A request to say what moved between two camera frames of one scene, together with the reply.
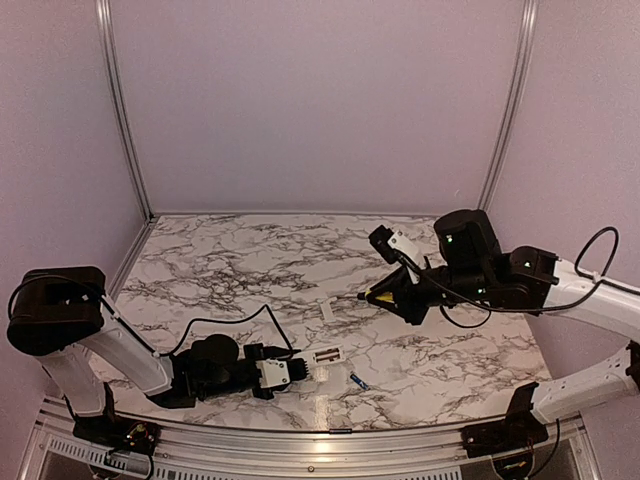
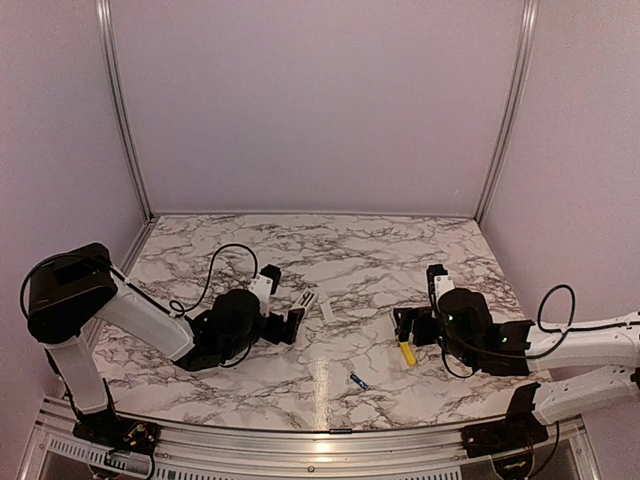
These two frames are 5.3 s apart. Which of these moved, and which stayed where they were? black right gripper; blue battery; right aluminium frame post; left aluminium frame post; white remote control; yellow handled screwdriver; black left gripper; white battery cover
Moved: black right gripper; yellow handled screwdriver; white remote control; black left gripper
Stayed: white battery cover; blue battery; right aluminium frame post; left aluminium frame post
